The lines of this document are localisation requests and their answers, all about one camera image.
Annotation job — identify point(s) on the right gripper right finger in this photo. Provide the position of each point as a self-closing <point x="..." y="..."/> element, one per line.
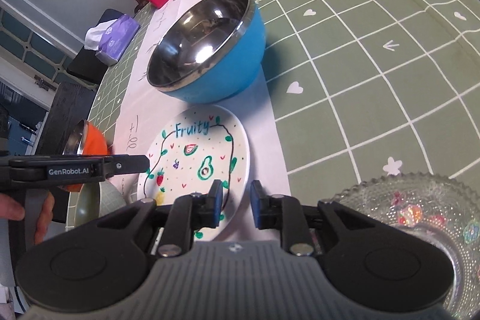
<point x="286" y="215"/>

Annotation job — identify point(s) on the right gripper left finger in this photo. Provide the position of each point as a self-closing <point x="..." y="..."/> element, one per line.
<point x="187" y="215"/>

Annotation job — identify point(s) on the orange steel bowl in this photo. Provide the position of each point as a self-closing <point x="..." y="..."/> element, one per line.
<point x="86" y="139"/>

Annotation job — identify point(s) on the green ceramic bowl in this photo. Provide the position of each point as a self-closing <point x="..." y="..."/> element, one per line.
<point x="96" y="200"/>

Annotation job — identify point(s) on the white fruity painted plate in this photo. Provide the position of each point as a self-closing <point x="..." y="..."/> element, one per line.
<point x="194" y="148"/>

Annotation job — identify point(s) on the glass plate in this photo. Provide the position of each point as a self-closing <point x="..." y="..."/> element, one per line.
<point x="441" y="211"/>

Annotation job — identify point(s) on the blue steel bowl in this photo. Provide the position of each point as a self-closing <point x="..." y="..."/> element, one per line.
<point x="213" y="52"/>

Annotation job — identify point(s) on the person left hand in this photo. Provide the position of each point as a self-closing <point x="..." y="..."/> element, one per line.
<point x="13" y="210"/>

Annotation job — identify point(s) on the black chair near left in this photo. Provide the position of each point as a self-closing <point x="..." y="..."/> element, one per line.
<point x="71" y="104"/>

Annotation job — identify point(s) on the black chair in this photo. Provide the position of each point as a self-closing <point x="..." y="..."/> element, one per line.
<point x="88" y="67"/>
<point x="71" y="104"/>

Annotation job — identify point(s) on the black chair far left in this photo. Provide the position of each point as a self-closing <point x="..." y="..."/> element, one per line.
<point x="88" y="67"/>

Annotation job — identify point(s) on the white glass panel door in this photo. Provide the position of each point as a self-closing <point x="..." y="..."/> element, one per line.
<point x="33" y="62"/>

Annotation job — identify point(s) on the purple tissue box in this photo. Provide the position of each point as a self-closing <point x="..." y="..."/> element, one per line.
<point x="109" y="40"/>

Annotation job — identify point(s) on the green checked tablecloth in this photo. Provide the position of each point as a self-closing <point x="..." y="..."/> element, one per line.
<point x="350" y="90"/>

